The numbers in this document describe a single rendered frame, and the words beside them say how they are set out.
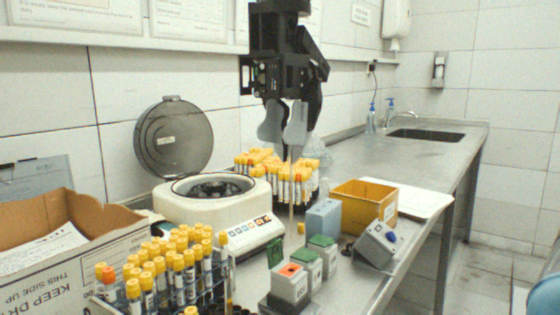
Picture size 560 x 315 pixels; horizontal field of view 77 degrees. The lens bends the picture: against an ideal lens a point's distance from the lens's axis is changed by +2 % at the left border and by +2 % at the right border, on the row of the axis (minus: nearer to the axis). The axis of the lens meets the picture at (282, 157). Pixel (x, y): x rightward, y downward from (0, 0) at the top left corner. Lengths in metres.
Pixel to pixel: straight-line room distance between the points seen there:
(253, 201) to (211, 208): 0.11
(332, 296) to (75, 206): 0.54
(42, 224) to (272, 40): 0.61
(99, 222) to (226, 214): 0.24
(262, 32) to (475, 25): 2.49
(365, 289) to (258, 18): 0.49
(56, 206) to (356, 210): 0.65
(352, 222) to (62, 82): 0.72
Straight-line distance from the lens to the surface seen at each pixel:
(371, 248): 0.74
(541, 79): 2.83
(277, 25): 0.45
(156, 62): 1.05
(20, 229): 0.86
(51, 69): 0.91
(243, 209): 0.79
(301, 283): 0.59
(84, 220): 0.83
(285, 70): 0.43
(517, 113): 2.85
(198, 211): 0.74
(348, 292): 0.69
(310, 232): 0.76
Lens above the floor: 1.26
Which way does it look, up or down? 14 degrees down
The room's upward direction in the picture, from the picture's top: straight up
